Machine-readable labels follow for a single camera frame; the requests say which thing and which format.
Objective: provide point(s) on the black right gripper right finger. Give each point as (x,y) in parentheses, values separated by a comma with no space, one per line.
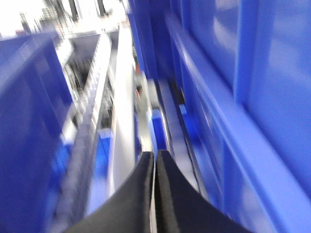
(180,208)

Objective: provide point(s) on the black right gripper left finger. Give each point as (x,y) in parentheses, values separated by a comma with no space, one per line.
(128,209)

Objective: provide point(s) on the large blue bin centre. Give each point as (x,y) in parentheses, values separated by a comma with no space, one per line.
(34,103)

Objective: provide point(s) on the blue bin right side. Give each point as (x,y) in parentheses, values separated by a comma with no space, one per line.
(238,72)

